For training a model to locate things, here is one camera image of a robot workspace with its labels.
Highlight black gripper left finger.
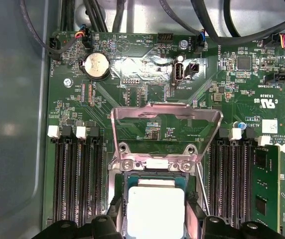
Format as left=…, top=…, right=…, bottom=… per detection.
left=38, top=196, right=125, bottom=239

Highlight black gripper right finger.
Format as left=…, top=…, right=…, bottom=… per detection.
left=185, top=191, right=282, bottom=239

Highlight silver CPU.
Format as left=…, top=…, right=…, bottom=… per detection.
left=123, top=172, right=190, bottom=239

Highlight green RAM stick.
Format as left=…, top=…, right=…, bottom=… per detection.
left=253, top=143, right=282, bottom=239

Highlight white sticker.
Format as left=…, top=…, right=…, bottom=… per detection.
left=261, top=119, right=279, bottom=134

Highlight metal socket cover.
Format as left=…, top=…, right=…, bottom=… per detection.
left=110, top=102, right=225, bottom=173

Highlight black PC case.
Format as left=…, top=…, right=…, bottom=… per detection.
left=0, top=0, right=285, bottom=239

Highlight green motherboard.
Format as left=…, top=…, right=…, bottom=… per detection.
left=41, top=29, right=285, bottom=239

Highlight internal USB port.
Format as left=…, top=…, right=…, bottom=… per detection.
left=172, top=62, right=186, bottom=87

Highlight small black connector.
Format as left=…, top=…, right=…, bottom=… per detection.
left=186, top=62, right=200, bottom=76

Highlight silver coin cell battery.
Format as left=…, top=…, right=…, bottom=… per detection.
left=79, top=51, right=111, bottom=81

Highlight black sideband connector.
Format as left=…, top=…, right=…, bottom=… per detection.
left=264, top=73, right=285, bottom=86

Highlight black chip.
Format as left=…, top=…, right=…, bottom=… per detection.
left=237, top=56, right=252, bottom=71

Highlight black board connector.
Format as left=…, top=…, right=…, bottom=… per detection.
left=48, top=34, right=61, bottom=60

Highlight black pin header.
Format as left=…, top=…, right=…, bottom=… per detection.
left=157, top=32, right=174, bottom=43

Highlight wire locking lever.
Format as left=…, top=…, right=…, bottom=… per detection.
left=196, top=163, right=211, bottom=217

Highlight fan connector coloured wires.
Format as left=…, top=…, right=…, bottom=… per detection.
left=196, top=28, right=208, bottom=53
left=262, top=33, right=285, bottom=50
left=74, top=23, right=95, bottom=50

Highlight thick black cable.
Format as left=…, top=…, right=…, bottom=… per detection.
left=190, top=0, right=285, bottom=45

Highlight grey cable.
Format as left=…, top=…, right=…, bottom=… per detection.
left=19, top=0, right=81, bottom=55

